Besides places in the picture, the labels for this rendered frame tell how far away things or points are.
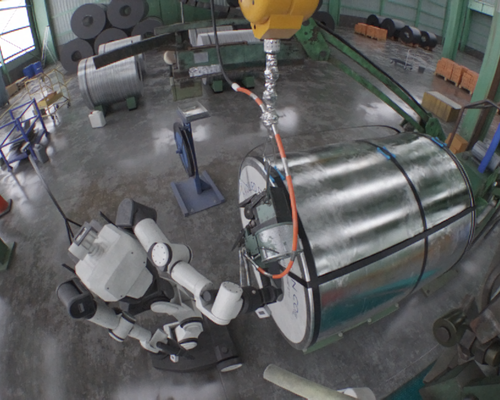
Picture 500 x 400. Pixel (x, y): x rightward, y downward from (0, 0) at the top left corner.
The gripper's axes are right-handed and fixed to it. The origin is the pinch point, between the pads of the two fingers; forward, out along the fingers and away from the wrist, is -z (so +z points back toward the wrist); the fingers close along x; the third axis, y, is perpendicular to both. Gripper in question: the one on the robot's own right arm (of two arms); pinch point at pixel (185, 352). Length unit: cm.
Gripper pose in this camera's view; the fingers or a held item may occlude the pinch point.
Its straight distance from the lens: 161.3
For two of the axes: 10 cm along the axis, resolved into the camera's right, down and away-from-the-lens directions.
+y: 4.8, -7.6, 4.4
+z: -4.5, -6.5, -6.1
